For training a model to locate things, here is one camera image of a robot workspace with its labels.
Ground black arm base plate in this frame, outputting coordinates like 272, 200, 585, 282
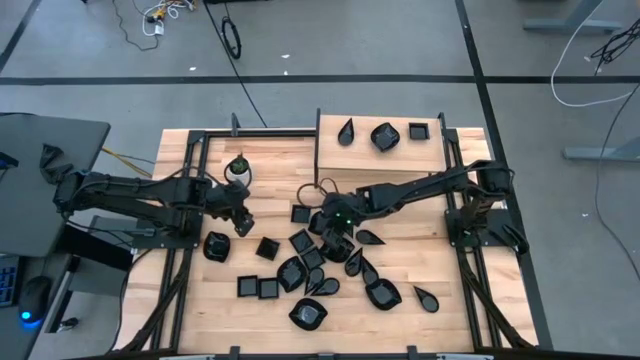
130, 208, 204, 250
443, 207, 524, 250

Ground coiled black floor cable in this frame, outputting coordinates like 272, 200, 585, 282
220, 15, 244, 61

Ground black triangular spare part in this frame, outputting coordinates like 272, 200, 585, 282
38, 142, 65, 169
39, 162, 75, 187

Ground dark computer keyboard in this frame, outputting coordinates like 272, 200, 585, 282
0, 253, 22, 309

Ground black computer mouse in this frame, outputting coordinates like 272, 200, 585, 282
18, 274, 53, 329

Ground white floor cable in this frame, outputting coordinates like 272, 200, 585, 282
549, 0, 640, 109

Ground thin black floor cable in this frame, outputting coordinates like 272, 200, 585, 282
593, 82, 640, 282

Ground white yellow cable bundle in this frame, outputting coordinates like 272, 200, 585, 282
141, 0, 199, 38

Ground grey desk leg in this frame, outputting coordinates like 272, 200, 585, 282
43, 254, 101, 335

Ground dark grey desk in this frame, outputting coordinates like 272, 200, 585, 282
0, 112, 112, 259

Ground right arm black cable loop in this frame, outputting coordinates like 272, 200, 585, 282
297, 177, 342, 209

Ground raised wooden shelf black legs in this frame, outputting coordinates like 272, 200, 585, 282
313, 107, 449, 196

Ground black desk crossbar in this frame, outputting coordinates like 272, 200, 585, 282
53, 223, 135, 274

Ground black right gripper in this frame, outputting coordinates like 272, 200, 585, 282
318, 192, 371, 254

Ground grey desk foot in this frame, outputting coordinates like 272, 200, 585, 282
562, 135, 640, 162
522, 0, 626, 35

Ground tangled black cable bundle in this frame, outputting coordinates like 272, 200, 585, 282
589, 19, 640, 76

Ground small plant in white pot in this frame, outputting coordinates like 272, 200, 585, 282
223, 153, 254, 187

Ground long black floor cable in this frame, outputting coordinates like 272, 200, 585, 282
202, 0, 269, 129

